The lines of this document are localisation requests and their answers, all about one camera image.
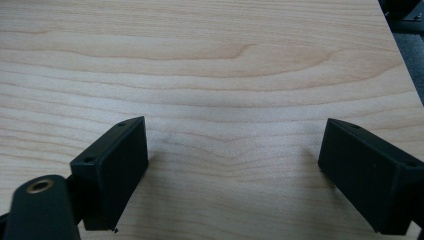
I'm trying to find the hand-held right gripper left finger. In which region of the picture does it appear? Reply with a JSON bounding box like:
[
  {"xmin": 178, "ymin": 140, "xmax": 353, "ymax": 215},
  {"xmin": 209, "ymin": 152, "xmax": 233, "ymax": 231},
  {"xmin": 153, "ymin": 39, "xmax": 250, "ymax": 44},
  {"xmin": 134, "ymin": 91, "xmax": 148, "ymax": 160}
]
[{"xmin": 69, "ymin": 115, "xmax": 150, "ymax": 232}]

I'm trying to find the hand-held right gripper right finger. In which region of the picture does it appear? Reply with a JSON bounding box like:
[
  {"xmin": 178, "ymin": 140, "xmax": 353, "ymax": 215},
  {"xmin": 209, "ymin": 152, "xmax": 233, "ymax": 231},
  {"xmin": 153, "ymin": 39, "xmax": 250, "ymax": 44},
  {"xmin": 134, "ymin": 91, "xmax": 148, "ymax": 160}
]
[{"xmin": 317, "ymin": 117, "xmax": 424, "ymax": 236}]

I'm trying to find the dark metal stand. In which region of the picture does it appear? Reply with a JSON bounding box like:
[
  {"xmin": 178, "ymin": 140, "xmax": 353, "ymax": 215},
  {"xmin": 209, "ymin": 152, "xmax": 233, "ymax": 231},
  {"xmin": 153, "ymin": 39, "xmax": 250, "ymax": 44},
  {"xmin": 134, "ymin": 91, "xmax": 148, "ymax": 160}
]
[{"xmin": 378, "ymin": 0, "xmax": 424, "ymax": 34}]

